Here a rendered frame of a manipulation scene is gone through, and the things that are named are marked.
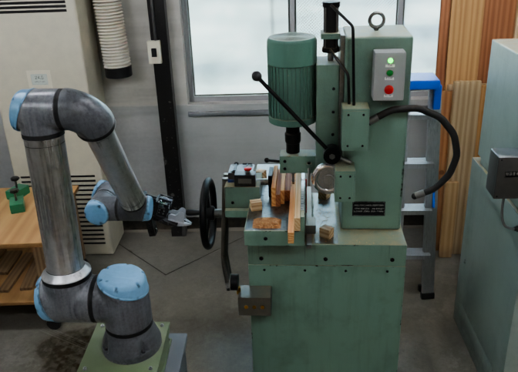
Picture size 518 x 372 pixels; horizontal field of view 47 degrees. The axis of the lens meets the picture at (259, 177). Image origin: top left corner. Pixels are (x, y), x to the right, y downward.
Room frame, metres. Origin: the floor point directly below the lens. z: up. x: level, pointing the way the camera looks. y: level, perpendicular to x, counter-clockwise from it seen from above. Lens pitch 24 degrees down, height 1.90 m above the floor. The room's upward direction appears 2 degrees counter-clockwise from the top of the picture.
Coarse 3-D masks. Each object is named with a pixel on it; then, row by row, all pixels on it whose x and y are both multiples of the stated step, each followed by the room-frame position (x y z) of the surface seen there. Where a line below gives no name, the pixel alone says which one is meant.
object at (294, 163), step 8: (280, 152) 2.09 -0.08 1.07; (304, 152) 2.08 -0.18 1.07; (312, 152) 2.08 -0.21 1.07; (280, 160) 2.06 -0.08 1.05; (288, 160) 2.05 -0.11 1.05; (296, 160) 2.05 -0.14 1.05; (304, 160) 2.05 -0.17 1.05; (312, 160) 2.05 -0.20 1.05; (280, 168) 2.06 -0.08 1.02; (288, 168) 2.05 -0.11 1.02; (296, 168) 2.05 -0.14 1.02; (304, 168) 2.05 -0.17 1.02; (312, 168) 2.05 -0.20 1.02
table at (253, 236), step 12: (264, 168) 2.35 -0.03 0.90; (264, 192) 2.11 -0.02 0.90; (264, 204) 2.00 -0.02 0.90; (288, 204) 1.99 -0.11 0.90; (228, 216) 2.02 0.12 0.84; (240, 216) 2.01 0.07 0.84; (252, 216) 1.90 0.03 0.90; (264, 216) 1.90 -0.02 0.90; (276, 216) 1.90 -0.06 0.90; (288, 216) 1.89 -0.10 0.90; (252, 228) 1.82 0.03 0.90; (252, 240) 1.80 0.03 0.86; (264, 240) 1.80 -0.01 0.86; (276, 240) 1.79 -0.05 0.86; (300, 240) 1.78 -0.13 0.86
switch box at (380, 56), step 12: (384, 60) 1.89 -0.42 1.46; (396, 60) 1.89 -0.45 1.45; (372, 72) 1.93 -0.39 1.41; (384, 72) 1.89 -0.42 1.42; (396, 72) 1.89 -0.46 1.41; (372, 84) 1.92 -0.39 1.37; (384, 84) 1.89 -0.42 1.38; (396, 84) 1.89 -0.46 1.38; (372, 96) 1.90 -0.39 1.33; (396, 96) 1.89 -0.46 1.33
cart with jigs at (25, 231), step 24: (0, 192) 3.02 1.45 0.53; (24, 192) 2.96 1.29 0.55; (0, 216) 2.72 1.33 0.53; (24, 216) 2.71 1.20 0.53; (0, 240) 2.46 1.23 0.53; (24, 240) 2.46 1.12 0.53; (0, 264) 2.79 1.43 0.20; (24, 264) 2.78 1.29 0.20; (0, 288) 2.56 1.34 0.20; (24, 288) 2.56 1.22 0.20
